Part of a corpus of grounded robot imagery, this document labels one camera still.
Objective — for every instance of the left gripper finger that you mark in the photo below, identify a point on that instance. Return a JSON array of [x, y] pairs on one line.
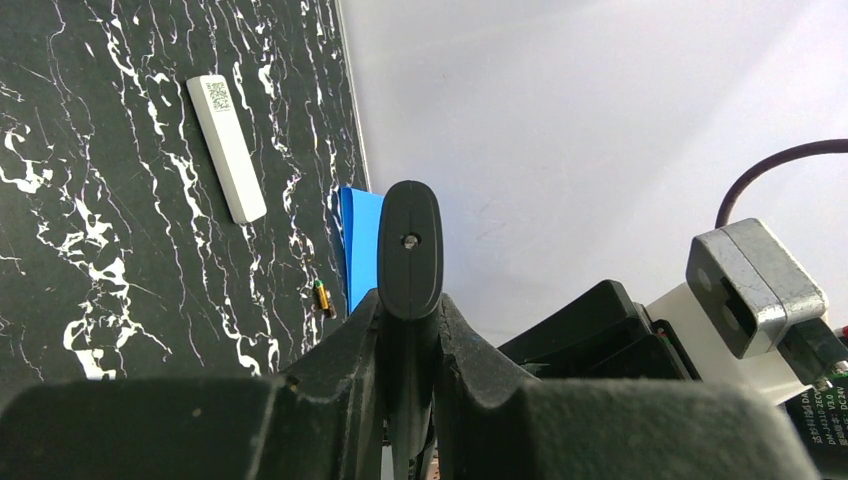
[[321, 418]]

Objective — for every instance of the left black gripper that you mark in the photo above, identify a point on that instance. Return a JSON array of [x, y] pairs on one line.
[[596, 338]]

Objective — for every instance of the black remote control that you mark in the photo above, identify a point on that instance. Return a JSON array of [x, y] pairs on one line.
[[410, 271]]

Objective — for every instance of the white remote control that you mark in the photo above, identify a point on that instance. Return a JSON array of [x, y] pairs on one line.
[[226, 143]]

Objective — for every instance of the orange black battery right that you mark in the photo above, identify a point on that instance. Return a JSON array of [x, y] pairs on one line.
[[323, 299]]

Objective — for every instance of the blue sheet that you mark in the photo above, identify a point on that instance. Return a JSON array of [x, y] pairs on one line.
[[360, 214]]

